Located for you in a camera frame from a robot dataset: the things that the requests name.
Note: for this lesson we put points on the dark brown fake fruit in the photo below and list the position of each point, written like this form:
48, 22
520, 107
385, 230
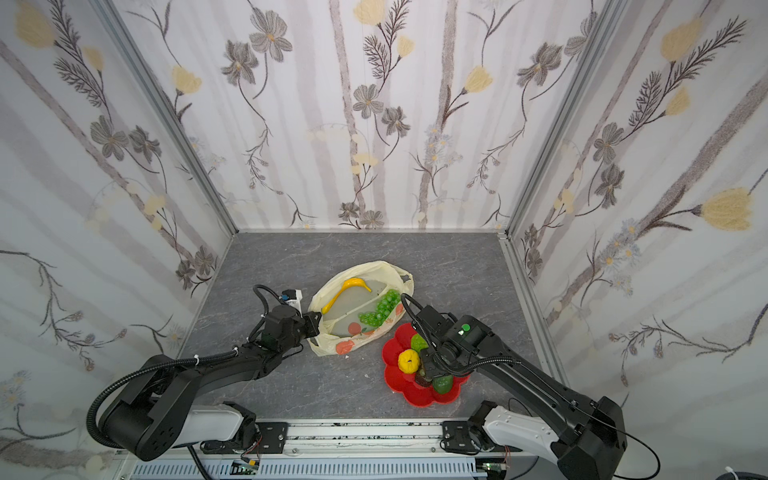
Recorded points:
421, 379

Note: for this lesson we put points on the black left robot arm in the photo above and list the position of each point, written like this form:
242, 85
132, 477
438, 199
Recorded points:
145, 411

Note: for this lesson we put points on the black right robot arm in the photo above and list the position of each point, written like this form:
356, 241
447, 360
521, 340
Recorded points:
540, 396

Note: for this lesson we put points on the bright green fake fruit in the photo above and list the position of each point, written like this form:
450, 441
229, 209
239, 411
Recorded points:
418, 343

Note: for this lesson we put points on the yellow fake banana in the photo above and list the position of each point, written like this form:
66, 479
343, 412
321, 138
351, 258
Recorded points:
346, 285

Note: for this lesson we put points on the red flower-shaped plastic bowl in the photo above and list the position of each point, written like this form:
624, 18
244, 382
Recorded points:
414, 394

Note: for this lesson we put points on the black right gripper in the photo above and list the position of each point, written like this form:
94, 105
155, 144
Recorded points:
430, 365

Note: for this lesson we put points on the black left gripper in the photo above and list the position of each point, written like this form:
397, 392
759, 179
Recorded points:
309, 324

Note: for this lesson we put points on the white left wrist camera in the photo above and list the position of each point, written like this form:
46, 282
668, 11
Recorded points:
293, 298

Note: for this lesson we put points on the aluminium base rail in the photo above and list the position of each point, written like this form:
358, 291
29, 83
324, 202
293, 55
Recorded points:
492, 444

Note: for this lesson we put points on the green fake grape bunch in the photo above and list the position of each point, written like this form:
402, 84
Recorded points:
382, 310

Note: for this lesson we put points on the pale yellow plastic bag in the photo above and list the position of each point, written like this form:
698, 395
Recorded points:
340, 329

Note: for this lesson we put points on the yellow fake lemon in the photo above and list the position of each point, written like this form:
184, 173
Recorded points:
409, 362

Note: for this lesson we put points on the dark green fake fruit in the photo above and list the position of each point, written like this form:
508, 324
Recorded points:
442, 385

